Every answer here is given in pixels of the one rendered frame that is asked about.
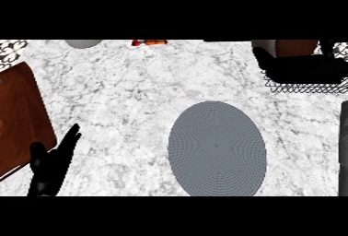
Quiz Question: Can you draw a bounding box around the brown wooden cutting board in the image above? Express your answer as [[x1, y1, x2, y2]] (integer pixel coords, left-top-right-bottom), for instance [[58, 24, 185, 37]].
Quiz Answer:
[[0, 61, 58, 182]]

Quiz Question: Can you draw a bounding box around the grey round bowl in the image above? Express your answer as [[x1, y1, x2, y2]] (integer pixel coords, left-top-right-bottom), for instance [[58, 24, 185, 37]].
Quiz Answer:
[[63, 40, 103, 50]]

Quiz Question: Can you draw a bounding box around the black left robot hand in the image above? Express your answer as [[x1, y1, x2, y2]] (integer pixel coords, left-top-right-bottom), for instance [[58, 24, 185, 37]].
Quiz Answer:
[[26, 123, 82, 197]]

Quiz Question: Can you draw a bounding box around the red and orange object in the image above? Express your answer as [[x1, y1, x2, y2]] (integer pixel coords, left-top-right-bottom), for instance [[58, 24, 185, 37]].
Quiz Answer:
[[129, 40, 168, 47]]

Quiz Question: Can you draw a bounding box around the grey oval placemat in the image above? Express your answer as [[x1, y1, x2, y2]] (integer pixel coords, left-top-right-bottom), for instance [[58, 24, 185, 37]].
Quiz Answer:
[[166, 100, 268, 197]]

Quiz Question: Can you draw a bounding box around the brown block in basket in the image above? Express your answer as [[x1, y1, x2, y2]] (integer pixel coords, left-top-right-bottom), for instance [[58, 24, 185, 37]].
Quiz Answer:
[[274, 40, 318, 58]]

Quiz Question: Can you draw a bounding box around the black wire basket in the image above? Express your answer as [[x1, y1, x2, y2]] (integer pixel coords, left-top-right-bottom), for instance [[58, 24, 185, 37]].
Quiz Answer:
[[252, 40, 348, 95]]

